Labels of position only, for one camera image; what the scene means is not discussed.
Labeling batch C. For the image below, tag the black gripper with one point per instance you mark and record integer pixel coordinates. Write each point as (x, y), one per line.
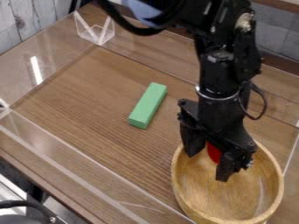
(214, 120)

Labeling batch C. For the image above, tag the red toy fruit green leaves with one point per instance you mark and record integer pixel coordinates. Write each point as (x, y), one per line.
(214, 152)

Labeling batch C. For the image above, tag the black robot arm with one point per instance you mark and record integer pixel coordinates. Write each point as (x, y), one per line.
(223, 29)

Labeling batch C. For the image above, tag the light wooden bowl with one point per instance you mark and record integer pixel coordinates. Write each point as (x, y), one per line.
(245, 200)

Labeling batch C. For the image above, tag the green rectangular block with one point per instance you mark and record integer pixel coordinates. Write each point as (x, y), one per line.
(147, 105)

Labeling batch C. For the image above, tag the clear acrylic tray enclosure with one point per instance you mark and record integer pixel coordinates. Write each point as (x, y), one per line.
(90, 129)

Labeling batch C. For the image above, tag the black equipment with cable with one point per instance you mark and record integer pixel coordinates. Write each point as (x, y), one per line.
(27, 211)

